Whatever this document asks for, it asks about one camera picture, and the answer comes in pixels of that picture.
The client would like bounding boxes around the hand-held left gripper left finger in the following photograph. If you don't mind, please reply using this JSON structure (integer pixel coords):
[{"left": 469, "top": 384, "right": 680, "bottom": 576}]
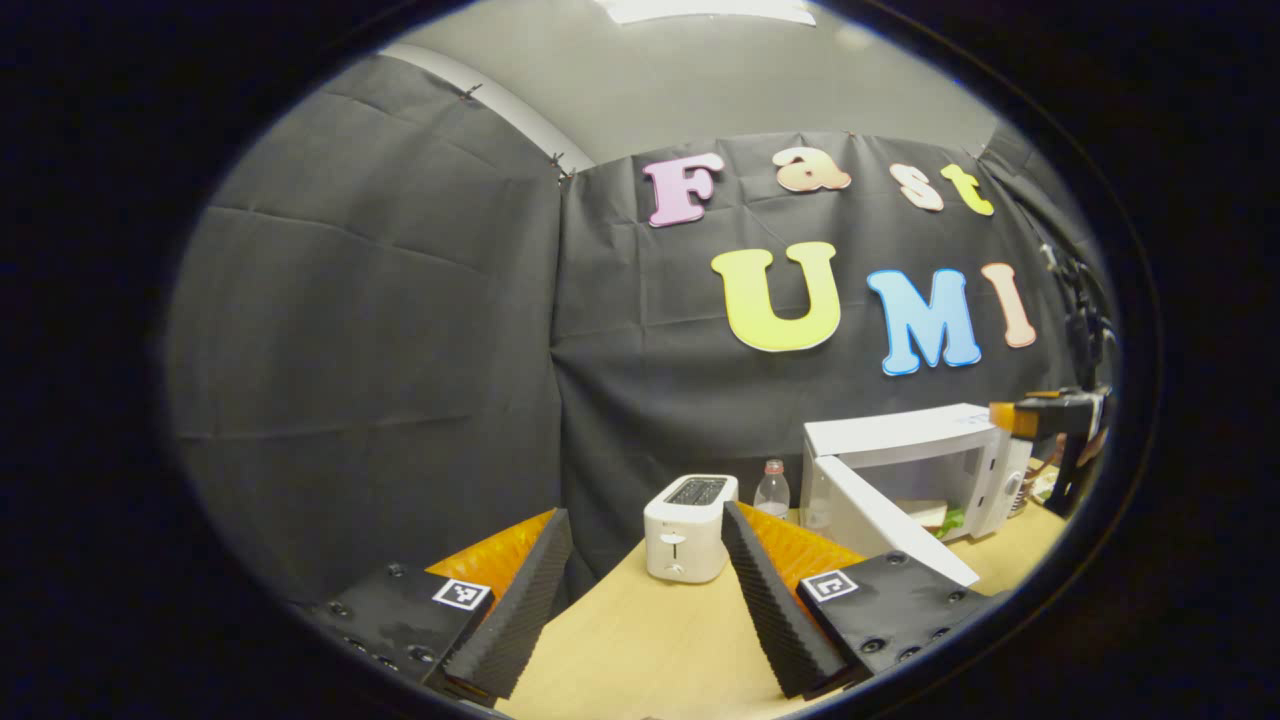
[{"left": 305, "top": 508, "right": 574, "bottom": 701}]

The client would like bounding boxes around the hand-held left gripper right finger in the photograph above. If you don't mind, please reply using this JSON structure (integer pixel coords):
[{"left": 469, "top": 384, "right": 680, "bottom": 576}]
[{"left": 722, "top": 500, "right": 986, "bottom": 701}]

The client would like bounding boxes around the white microwave oven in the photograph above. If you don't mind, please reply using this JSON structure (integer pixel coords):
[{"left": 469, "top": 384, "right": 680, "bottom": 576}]
[{"left": 798, "top": 403, "right": 1033, "bottom": 588}]

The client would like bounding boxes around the sandwich with green lettuce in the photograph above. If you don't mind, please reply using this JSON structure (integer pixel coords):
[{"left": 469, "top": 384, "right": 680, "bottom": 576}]
[{"left": 895, "top": 498, "right": 966, "bottom": 538}]

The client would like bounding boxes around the white toaster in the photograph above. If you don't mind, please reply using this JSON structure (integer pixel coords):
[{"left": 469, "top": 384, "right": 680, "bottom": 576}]
[{"left": 643, "top": 474, "right": 739, "bottom": 584}]

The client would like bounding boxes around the clear plastic bottle red label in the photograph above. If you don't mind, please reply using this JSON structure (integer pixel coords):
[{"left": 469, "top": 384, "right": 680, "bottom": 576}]
[{"left": 753, "top": 459, "right": 791, "bottom": 521}]

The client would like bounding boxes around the black backdrop cloth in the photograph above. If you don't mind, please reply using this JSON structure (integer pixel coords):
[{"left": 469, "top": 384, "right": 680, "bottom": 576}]
[{"left": 165, "top": 55, "right": 1111, "bottom": 601}]

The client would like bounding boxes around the large ceiling light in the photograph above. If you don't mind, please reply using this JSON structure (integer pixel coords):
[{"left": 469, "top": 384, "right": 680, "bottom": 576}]
[{"left": 595, "top": 0, "right": 816, "bottom": 26}]

